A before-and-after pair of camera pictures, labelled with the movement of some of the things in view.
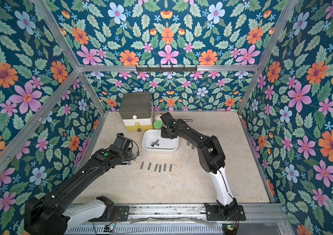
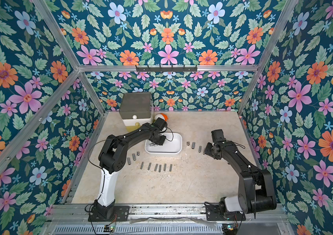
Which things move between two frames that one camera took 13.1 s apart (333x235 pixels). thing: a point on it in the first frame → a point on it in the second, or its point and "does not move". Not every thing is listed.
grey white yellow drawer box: x=136 y=111 does not move
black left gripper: x=131 y=156 → x=162 y=142
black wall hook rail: x=166 y=69 does not move
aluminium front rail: x=190 y=219 does not move
